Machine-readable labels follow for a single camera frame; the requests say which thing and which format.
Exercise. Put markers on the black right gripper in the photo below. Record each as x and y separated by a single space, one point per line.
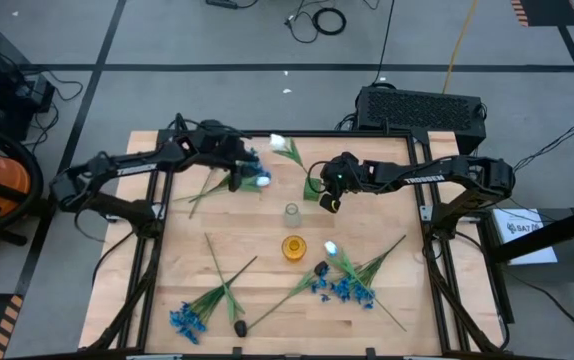
344 172

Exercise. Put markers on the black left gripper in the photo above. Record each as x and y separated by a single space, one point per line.
217 145

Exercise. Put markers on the green glass vase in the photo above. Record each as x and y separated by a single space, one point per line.
311 192

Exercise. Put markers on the blue flower bunch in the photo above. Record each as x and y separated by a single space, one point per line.
187 320
262 171
342 290

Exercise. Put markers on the white tulip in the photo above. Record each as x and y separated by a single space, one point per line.
278 141
263 181
331 247

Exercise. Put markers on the green stems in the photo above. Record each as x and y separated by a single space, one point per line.
240 328

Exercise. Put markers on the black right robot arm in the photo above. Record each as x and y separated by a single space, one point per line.
427 177

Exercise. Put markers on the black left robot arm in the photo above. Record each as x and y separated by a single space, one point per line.
132 167

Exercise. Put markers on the clear glass vase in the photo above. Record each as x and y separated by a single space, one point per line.
292 216

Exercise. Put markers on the amber glass vase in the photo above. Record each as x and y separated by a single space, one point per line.
294 248

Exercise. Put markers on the black perforated computer case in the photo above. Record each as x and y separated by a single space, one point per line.
417 112

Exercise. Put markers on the black power strip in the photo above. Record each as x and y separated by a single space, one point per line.
222 4

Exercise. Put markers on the white paper sheet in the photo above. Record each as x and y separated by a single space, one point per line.
522 235

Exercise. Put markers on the orange black vacuum cleaner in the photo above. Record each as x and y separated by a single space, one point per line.
2 177

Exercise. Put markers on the black metal beam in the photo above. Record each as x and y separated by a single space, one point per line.
557 232

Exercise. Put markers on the black side table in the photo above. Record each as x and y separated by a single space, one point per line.
542 275

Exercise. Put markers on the black metal table frame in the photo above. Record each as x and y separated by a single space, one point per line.
342 133

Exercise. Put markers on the black frame clip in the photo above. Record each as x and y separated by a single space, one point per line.
370 352
237 352

